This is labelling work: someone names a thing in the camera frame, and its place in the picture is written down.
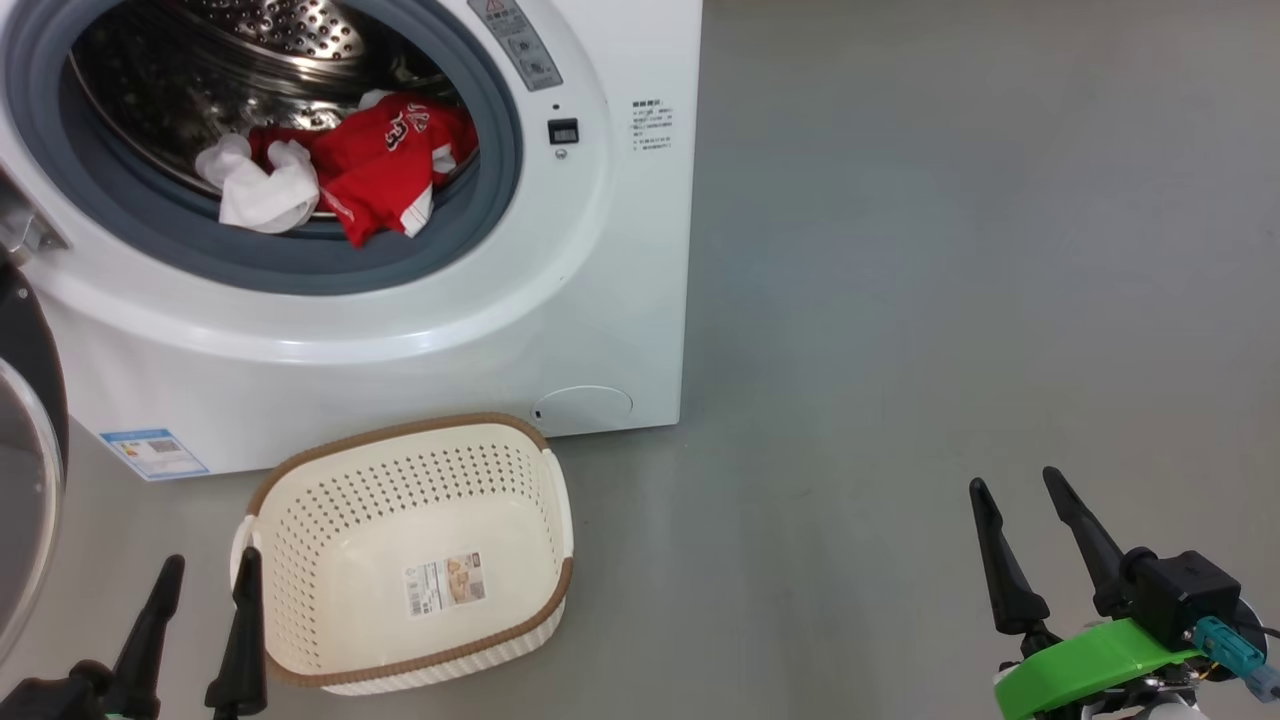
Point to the white cloth garment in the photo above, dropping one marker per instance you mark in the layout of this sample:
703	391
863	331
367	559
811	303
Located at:
265	195

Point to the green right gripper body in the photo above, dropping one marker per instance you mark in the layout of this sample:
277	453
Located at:
1080	670

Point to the printed product label sticker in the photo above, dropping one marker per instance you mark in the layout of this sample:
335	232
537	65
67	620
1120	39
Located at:
445	585

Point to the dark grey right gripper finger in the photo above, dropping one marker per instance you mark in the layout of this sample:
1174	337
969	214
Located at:
1095	560
1010	590

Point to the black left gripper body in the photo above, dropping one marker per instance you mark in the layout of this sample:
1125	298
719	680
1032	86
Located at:
50	700

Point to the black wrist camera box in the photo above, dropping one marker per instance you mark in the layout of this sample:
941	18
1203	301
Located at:
1185	595

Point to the blue energy label sticker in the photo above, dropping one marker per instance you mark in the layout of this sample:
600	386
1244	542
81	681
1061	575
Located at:
155	455

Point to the grey warning sticker strip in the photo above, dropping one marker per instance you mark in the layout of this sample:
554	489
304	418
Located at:
520	45

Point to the round white filter cover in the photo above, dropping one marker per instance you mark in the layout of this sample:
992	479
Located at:
585	410

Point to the white front-load washing machine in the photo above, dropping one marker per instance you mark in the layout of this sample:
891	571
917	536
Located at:
620	280

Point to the black round washer door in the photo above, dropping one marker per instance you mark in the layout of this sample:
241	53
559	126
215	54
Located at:
35	350

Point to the cream perforated basket brown rim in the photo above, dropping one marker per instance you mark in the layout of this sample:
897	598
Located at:
420	520

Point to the red jersey with white trim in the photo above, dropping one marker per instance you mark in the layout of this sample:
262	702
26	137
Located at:
380	170

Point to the small printed text label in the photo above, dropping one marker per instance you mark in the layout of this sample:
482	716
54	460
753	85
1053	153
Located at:
652	125

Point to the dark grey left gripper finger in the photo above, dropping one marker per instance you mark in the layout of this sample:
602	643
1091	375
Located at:
140	660
242	660

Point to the stainless steel washing machine drum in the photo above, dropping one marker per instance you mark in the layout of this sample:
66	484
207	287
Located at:
200	60

